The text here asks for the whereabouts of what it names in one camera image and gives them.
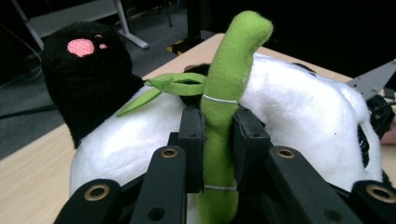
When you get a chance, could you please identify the panda plush toy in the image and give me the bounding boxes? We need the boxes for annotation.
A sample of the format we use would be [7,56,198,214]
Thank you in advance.
[41,10,396,224]

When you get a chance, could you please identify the white metal stand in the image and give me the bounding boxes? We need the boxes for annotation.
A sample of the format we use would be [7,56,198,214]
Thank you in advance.
[11,0,151,51]

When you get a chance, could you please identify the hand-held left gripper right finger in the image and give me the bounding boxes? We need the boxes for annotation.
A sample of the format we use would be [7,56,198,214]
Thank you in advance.
[232,105,273,191]

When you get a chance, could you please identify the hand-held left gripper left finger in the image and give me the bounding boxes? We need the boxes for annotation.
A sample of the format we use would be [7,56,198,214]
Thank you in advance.
[167,105,207,194]

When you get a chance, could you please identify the black striped stand base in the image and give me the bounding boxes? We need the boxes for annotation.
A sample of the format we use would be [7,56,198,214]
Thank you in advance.
[165,38,204,56]

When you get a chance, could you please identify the black floor cables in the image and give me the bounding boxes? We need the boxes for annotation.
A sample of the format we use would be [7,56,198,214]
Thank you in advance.
[0,104,59,120]

